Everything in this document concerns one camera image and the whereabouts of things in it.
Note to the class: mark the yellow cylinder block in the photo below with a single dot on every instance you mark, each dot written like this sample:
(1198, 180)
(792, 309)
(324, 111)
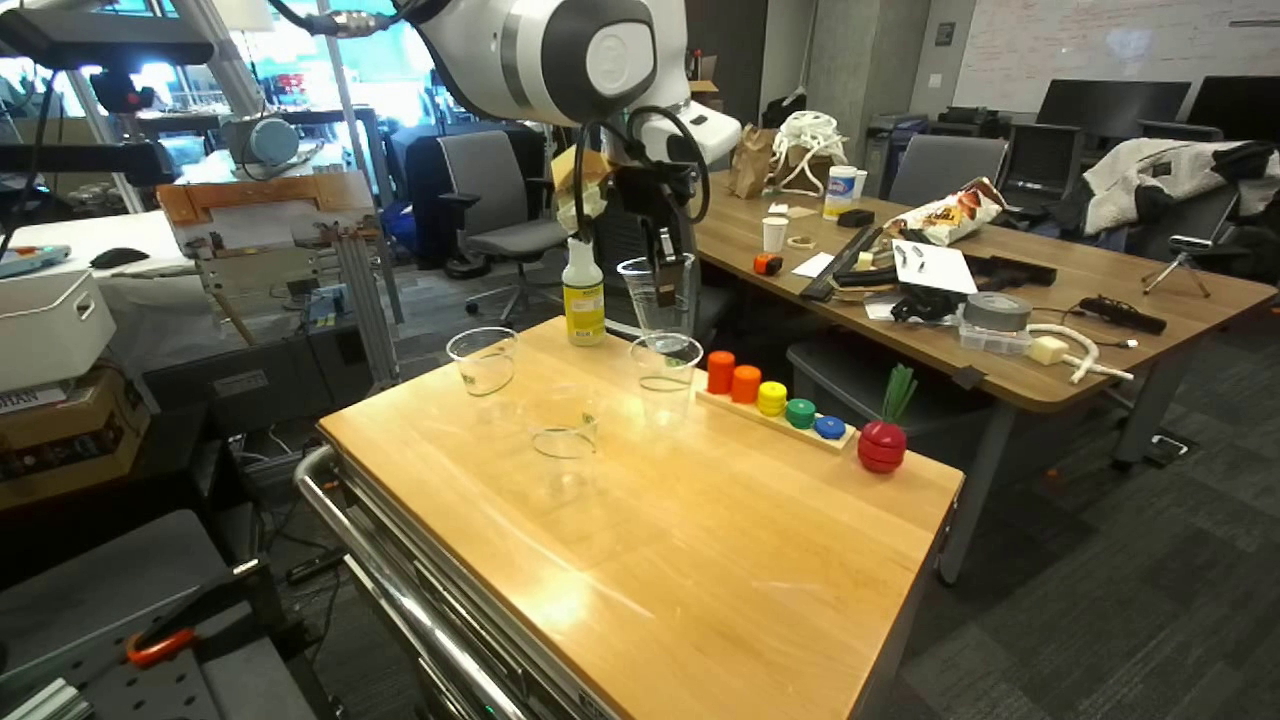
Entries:
(771, 400)

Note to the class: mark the orange cylinder block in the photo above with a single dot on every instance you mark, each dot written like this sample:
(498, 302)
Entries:
(745, 387)

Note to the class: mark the white black jacket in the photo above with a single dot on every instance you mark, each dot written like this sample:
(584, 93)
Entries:
(1150, 175)

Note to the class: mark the clear plastic cup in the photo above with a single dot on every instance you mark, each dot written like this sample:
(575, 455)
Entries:
(640, 305)
(482, 365)
(562, 440)
(665, 385)

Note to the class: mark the cardboard box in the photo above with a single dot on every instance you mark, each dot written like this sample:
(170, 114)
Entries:
(70, 435)

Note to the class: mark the white wipes canister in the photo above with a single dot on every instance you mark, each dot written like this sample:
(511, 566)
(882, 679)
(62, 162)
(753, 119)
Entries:
(840, 195)

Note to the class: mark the white paper cup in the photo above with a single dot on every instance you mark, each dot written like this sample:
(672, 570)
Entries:
(775, 236)

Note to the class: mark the grey duct tape roll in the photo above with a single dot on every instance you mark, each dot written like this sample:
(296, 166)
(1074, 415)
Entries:
(997, 312)

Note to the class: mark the brown paper bag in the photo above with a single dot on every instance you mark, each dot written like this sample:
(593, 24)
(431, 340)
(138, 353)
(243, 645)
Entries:
(750, 165)

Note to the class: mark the green cylinder block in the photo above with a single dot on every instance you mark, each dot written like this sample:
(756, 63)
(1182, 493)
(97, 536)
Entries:
(800, 414)

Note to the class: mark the red cylinder block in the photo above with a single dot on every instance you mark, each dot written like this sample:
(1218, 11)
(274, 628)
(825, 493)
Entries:
(720, 375)

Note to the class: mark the orange black small tool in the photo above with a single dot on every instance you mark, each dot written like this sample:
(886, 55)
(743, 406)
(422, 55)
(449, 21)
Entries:
(768, 264)

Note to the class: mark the beige block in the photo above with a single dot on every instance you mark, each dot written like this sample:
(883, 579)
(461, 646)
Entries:
(1048, 350)

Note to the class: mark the grey office chair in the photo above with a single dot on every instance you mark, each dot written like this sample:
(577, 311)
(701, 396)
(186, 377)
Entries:
(495, 200)
(945, 170)

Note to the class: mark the wooden top tool cart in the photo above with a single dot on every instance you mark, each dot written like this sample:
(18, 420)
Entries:
(650, 560)

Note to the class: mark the teal remote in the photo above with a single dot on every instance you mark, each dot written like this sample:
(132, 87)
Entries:
(30, 260)

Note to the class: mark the clear plastic box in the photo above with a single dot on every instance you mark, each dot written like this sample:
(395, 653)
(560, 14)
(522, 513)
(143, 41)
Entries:
(990, 343)

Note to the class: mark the red toy radish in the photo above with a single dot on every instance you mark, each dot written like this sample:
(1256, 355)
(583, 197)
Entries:
(881, 448)

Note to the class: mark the long black bar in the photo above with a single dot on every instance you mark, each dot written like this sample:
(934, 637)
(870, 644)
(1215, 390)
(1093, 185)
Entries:
(840, 262)

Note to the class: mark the blue cylinder block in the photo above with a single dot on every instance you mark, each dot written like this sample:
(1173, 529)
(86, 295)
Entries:
(829, 428)

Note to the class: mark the white yellow spray bottle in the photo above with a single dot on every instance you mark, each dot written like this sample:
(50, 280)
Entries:
(584, 305)

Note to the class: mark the black handheld device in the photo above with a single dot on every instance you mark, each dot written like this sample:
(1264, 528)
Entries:
(1122, 315)

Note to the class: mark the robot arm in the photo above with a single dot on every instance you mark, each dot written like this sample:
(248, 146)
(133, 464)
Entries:
(560, 50)

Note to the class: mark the long wooden desk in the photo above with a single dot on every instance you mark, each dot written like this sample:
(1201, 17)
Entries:
(1030, 370)

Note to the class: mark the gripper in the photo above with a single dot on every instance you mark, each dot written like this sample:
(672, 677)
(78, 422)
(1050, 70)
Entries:
(640, 195)

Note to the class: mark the small tripod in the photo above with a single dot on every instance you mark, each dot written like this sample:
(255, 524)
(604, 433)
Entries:
(1185, 258)

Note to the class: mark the black computer mouse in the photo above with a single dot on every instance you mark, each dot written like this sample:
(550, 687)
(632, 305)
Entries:
(118, 257)

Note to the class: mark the small black case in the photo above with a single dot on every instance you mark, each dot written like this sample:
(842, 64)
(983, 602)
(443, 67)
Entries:
(856, 217)

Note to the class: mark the white paper sheet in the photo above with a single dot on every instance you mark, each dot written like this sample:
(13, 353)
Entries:
(935, 268)

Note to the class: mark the row of monitors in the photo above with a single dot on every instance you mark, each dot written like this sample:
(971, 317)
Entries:
(1110, 105)

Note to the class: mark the small white paper note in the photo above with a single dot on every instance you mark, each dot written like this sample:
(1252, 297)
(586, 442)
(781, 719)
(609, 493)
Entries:
(812, 265)

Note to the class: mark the chips bag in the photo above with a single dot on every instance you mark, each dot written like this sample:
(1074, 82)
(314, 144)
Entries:
(950, 215)

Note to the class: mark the whiteboard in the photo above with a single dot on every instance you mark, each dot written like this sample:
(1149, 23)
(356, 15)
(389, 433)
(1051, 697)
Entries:
(1100, 45)

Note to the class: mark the wooden framed board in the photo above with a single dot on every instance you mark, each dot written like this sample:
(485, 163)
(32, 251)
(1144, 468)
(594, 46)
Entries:
(265, 215)

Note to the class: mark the wooden peg board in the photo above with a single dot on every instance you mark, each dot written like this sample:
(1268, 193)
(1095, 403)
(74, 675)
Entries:
(775, 422)

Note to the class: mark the black office chair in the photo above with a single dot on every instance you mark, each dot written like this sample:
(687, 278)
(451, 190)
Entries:
(1042, 165)

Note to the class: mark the white plastic bin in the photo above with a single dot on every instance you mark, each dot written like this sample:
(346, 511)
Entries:
(50, 330)

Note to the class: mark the orange black clamp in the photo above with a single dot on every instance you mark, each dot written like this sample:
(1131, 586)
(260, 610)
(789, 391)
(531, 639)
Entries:
(160, 645)

